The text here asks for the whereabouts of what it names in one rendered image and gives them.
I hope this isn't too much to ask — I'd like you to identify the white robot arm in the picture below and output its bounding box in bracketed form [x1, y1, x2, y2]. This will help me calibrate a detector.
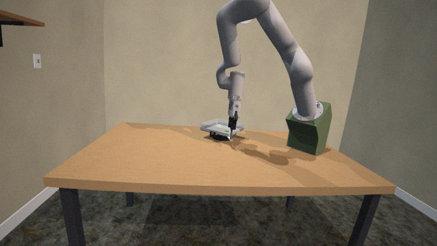
[216, 0, 323, 122]

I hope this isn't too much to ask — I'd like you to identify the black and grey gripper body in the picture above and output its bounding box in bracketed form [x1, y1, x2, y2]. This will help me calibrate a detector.
[228, 99, 241, 118]

